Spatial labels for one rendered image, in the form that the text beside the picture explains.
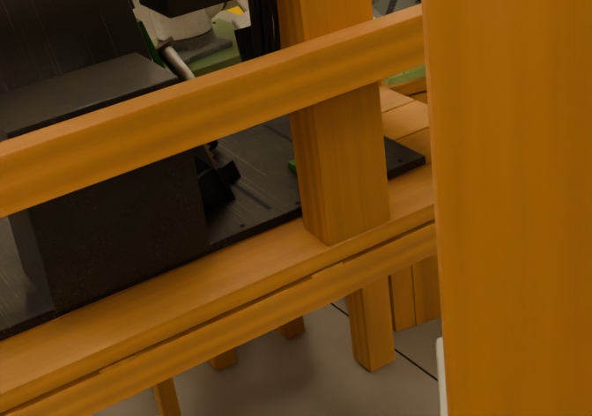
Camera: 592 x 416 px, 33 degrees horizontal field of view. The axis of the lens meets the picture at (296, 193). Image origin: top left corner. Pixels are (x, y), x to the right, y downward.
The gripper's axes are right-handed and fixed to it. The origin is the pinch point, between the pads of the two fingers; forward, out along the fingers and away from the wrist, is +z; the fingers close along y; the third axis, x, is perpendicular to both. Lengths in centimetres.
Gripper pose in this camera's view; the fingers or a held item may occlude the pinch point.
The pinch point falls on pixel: (247, 10)
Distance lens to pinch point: 199.3
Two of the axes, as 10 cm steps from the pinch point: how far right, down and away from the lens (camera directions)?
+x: 6.1, 7.8, -1.5
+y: 1.3, -2.9, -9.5
